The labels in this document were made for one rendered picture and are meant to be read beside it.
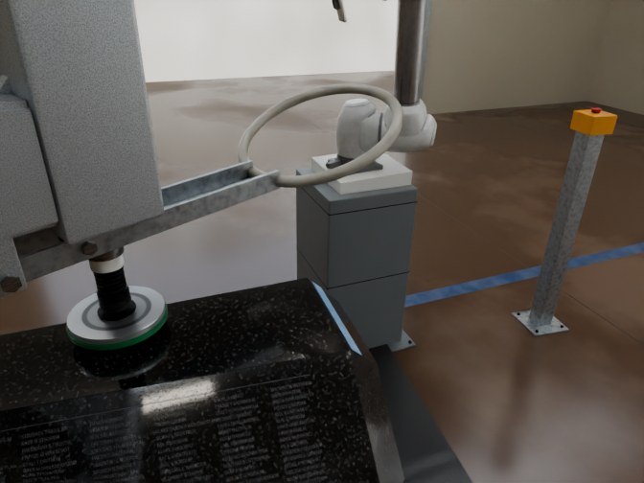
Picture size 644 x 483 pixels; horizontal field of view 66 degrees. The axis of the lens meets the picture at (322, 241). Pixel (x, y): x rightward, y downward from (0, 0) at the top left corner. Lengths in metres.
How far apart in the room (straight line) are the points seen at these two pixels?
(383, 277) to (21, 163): 1.59
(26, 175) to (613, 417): 2.21
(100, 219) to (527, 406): 1.84
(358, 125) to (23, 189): 1.34
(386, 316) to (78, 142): 1.69
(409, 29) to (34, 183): 1.32
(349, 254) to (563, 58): 6.68
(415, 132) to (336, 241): 0.52
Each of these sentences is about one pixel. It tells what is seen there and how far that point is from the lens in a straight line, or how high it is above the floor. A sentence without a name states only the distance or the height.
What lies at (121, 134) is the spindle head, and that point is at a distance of 0.99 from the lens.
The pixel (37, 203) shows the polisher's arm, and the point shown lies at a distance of 0.98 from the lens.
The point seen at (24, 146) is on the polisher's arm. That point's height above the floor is 1.30.
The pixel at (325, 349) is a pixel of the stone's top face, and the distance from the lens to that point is 1.14.
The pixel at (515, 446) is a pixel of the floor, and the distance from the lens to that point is 2.15.
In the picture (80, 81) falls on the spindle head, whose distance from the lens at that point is 0.95.
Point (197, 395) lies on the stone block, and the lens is 1.10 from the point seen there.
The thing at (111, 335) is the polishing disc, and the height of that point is 0.86.
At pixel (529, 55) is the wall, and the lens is 7.92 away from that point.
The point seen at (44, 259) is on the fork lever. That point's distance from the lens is 1.06.
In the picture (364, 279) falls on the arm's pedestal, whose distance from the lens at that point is 2.15.
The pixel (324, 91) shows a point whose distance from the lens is 1.64.
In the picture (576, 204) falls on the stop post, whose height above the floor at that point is 0.68.
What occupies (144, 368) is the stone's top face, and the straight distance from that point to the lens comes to 1.15.
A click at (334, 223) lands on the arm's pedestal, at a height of 0.70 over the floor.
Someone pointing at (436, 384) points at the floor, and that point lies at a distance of 2.29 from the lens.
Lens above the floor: 1.54
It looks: 27 degrees down
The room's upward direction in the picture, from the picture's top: 1 degrees clockwise
